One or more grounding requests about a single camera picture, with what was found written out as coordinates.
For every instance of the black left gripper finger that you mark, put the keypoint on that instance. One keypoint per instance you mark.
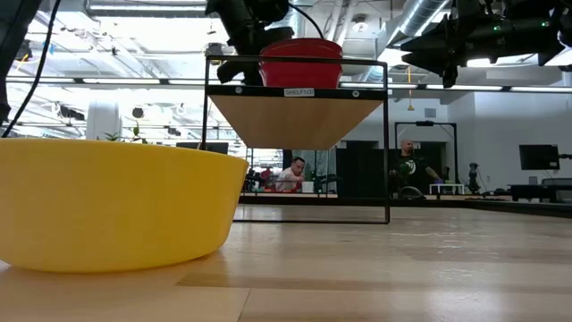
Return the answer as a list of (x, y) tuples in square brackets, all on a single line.
[(246, 67)]

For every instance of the dark background desk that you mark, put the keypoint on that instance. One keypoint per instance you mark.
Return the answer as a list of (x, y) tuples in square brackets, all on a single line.
[(540, 190)]

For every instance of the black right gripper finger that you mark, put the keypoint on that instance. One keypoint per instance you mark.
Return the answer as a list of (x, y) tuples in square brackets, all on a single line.
[(431, 60), (429, 38)]

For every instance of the floral bowl with red outside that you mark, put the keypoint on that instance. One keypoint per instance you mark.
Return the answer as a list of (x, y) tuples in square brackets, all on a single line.
[(301, 65)]

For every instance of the black background tripod device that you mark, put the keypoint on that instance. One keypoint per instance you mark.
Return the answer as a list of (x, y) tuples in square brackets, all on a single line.
[(473, 176)]

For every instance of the small green plant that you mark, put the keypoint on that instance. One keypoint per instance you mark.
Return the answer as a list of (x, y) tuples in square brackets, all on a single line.
[(136, 134)]

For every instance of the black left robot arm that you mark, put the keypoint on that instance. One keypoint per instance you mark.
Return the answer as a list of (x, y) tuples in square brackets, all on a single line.
[(15, 44)]

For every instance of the wooden shelf with black frame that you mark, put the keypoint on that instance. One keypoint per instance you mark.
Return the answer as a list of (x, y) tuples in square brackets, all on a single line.
[(295, 121)]

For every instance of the person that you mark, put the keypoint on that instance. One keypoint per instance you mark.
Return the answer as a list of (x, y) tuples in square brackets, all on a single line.
[(266, 175), (290, 176), (409, 167)]

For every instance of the silver ceiling duct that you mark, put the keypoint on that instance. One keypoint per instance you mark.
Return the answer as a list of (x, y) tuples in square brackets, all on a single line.
[(420, 15)]

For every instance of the black background gantry frame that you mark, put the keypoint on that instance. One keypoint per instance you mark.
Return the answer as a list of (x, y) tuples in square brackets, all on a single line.
[(424, 124)]

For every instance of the small white table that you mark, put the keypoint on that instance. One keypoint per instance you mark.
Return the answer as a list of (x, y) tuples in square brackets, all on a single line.
[(447, 187)]

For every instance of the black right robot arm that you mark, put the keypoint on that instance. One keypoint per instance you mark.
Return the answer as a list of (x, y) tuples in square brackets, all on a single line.
[(532, 31)]

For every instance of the wall-mounted black monitor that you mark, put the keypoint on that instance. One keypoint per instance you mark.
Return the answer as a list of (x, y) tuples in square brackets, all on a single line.
[(538, 157)]

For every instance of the yellow plastic bowl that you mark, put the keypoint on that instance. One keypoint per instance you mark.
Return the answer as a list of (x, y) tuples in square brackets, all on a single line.
[(111, 201)]

